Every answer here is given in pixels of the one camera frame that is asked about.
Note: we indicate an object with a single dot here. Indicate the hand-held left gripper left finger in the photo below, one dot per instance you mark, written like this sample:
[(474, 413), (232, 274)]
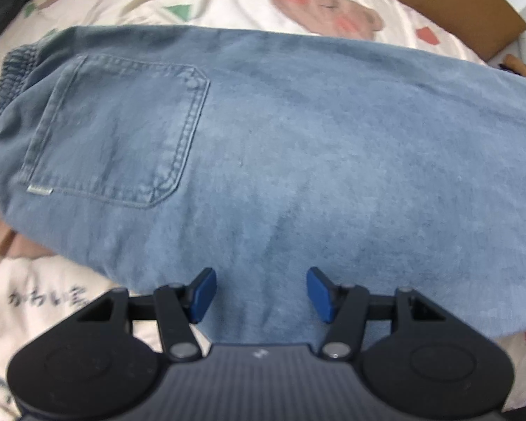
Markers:
[(204, 294)]

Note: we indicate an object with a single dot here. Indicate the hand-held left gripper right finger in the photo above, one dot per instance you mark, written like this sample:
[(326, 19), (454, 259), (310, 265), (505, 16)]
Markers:
[(322, 294)]

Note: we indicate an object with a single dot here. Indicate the blue denim pants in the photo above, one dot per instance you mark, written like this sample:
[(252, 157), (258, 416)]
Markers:
[(311, 162)]

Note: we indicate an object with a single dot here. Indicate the brown folded garment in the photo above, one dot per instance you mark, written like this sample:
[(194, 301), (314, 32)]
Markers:
[(515, 63)]

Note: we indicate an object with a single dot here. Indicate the brown cardboard sheet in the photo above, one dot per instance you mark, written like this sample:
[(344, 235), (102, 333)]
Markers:
[(464, 8)]

